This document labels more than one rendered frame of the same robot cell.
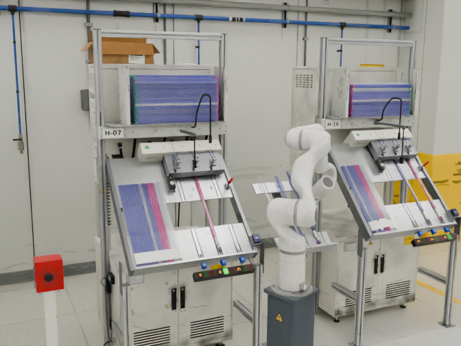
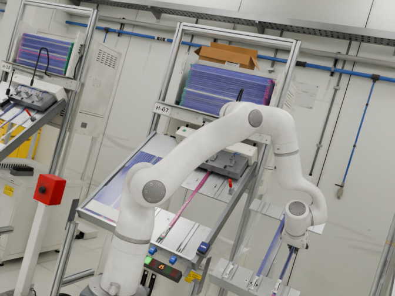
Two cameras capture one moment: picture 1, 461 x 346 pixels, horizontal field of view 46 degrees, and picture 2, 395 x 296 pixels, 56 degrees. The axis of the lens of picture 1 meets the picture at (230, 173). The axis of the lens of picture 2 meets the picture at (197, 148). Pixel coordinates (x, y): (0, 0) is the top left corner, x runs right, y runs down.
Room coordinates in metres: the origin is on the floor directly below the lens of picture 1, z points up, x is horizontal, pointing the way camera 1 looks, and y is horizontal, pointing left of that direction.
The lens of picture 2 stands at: (1.67, -1.27, 1.27)
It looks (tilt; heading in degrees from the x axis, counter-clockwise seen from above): 2 degrees down; 49
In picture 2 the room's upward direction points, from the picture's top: 16 degrees clockwise
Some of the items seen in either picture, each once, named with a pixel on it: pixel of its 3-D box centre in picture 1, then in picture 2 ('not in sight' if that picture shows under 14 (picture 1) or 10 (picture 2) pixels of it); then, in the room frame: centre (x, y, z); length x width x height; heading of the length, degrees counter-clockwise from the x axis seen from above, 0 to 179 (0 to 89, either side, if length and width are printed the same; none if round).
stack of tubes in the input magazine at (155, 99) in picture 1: (174, 98); (226, 94); (3.18, 0.33, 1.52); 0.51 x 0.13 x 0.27; 114
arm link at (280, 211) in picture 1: (286, 224); (140, 198); (2.39, -0.26, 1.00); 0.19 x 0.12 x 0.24; 68
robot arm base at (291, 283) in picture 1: (291, 270); (124, 263); (2.38, -0.29, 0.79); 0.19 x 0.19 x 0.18
